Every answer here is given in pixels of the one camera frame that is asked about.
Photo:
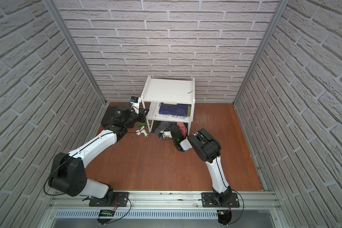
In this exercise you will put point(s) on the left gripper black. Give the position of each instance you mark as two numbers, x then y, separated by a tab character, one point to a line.
142	115

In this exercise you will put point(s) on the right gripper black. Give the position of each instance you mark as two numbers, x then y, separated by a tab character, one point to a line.
173	125

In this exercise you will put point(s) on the grey and pink microfibre cloth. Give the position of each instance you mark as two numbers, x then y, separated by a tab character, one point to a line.
165	125

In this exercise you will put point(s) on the white two-tier bookshelf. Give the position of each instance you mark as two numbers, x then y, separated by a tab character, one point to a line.
158	91

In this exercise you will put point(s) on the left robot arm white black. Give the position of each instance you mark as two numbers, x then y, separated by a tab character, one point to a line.
68	173

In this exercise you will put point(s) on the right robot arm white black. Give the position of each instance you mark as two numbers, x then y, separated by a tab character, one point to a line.
208	150

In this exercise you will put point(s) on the white pipe fitting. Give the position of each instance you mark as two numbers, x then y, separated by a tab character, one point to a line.
142	131

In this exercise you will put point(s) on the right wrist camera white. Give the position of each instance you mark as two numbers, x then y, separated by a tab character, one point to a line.
167	134

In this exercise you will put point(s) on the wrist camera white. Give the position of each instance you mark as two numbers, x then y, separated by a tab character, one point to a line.
167	134
135	101

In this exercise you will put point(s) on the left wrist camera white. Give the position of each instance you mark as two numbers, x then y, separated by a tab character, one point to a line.
135	101

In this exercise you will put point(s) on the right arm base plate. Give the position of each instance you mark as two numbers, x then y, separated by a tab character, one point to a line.
211	200

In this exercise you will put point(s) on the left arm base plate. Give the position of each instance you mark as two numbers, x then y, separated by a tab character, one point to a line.
112	199

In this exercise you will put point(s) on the aluminium front rail frame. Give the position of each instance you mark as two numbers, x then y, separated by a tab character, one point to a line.
164	205

